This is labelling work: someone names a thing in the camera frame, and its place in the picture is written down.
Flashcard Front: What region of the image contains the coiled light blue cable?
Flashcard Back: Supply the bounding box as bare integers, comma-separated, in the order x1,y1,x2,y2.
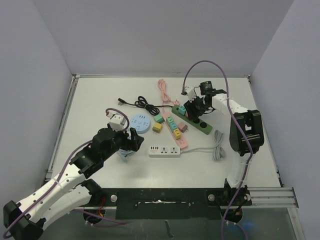
116,148,136,163

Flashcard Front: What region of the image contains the white power strip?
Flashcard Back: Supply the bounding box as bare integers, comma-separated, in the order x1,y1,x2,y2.
148,146,181,158

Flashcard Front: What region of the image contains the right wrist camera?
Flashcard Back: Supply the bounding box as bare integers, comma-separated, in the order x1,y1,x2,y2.
181,86,198,102

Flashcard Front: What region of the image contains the green power strip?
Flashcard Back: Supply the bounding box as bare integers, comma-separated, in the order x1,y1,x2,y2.
171,104,213,135

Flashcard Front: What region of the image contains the yellow USB charger plug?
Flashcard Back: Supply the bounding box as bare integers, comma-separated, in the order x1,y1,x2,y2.
152,122,163,133

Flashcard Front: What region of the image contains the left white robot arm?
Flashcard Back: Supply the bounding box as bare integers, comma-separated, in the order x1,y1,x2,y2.
3,127,144,240

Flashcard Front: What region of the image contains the pink cable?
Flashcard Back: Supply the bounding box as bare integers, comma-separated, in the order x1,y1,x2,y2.
157,79,181,115

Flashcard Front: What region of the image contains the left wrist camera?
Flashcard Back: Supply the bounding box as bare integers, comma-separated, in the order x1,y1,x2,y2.
107,112,128,131

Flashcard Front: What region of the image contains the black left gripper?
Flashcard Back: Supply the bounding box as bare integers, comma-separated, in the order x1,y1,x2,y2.
102,125,143,161

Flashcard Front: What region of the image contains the pink USB charger plug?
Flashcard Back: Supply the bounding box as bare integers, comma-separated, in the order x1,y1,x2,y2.
177,122,188,133

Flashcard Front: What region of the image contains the teal USB charger plug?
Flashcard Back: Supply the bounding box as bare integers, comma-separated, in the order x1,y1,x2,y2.
169,121,178,130

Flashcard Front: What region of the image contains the round blue power strip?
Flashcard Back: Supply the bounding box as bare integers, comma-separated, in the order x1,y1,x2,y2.
129,114,151,135

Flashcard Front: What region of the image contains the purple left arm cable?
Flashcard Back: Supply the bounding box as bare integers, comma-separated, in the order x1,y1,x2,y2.
2,107,131,238

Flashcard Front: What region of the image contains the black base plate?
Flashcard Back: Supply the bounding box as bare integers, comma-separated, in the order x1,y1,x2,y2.
85,186,252,220

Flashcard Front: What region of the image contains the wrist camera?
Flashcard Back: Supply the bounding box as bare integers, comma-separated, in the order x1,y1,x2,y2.
181,86,198,102
107,112,128,131

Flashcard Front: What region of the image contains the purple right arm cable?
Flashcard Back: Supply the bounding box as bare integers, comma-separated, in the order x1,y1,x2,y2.
181,59,253,240

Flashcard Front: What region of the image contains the black coiled cable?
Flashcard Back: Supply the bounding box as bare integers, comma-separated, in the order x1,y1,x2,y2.
116,96,173,117

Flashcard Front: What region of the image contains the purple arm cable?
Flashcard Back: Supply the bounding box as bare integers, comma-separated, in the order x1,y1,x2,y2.
181,59,253,240
2,107,131,238

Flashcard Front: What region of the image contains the grey coiled cable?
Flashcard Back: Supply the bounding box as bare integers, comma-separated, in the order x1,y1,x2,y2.
180,129,227,162

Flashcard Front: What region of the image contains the pink power strip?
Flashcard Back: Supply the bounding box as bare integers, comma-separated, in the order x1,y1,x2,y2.
162,112,189,150

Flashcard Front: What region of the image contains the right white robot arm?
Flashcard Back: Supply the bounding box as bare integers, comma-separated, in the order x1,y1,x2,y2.
182,81,265,205

